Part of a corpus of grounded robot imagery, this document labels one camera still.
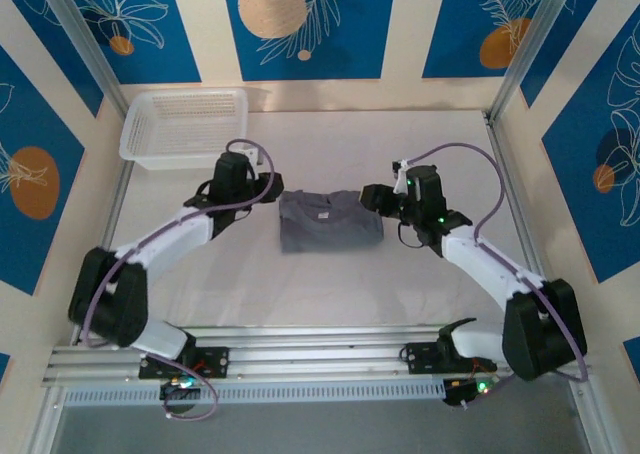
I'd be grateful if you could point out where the grey t-shirt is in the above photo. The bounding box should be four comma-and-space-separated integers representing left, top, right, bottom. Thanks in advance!
277, 188, 386, 254

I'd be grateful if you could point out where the white plastic mesh basket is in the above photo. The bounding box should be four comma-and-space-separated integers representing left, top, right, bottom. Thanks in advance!
118, 87, 250, 171

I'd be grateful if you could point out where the circuit board with green light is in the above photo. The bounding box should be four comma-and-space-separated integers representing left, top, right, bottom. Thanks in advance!
442, 376, 496, 409
159, 377, 202, 403

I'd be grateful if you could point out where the purple camera cable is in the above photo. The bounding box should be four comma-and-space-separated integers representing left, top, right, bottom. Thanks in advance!
407, 142, 590, 409
82, 139, 276, 422

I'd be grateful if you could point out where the thin black gripper wire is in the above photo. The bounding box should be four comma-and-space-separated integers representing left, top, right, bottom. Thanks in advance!
396, 221, 427, 250

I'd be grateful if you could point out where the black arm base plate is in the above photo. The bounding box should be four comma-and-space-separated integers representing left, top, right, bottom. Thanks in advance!
138, 346, 231, 380
399, 342, 444, 375

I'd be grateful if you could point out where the aluminium frame post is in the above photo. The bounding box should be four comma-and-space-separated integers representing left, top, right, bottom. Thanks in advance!
488, 0, 586, 125
37, 0, 132, 120

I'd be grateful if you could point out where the aluminium base frame rail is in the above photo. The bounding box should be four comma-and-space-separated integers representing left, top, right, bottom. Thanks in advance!
42, 326, 594, 386

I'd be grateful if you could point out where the grey slotted cable duct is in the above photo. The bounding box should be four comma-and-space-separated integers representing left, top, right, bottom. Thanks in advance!
62, 377, 446, 408

